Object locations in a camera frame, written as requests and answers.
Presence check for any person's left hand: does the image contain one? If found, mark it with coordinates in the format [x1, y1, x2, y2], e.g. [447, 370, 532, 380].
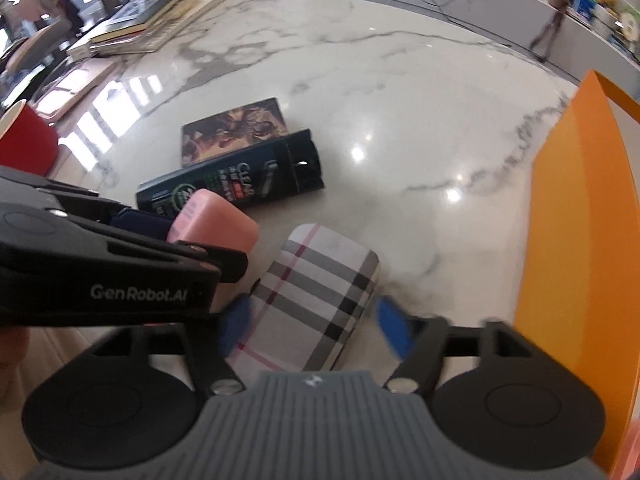
[0, 327, 30, 388]

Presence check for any plaid glasses case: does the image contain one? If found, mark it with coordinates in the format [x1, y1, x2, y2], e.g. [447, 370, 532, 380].
[228, 223, 380, 385]

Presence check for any pink rounded box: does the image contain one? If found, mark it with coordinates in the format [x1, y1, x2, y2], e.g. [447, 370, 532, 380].
[167, 188, 259, 312]

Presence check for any dark shampoo bottle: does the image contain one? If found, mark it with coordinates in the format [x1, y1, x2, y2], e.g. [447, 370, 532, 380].
[136, 130, 324, 218]

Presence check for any brown patterned card box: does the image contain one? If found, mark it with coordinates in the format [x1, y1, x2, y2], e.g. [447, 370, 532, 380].
[181, 98, 288, 168]

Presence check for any red paper cup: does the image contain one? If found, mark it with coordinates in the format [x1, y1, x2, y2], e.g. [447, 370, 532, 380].
[0, 100, 58, 177]

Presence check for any orange storage box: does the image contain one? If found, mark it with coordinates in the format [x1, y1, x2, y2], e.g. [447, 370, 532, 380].
[514, 70, 639, 479]

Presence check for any green picture board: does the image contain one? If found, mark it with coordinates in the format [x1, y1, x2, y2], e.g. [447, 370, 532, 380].
[573, 0, 639, 44]

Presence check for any pink notebook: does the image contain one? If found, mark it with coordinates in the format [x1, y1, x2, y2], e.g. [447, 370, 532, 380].
[32, 58, 119, 122]

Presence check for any brown leather camera case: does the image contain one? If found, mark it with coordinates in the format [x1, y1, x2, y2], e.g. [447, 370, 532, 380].
[528, 0, 570, 64]

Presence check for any stack of books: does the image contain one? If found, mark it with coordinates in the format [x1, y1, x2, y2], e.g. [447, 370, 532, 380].
[67, 0, 226, 61]

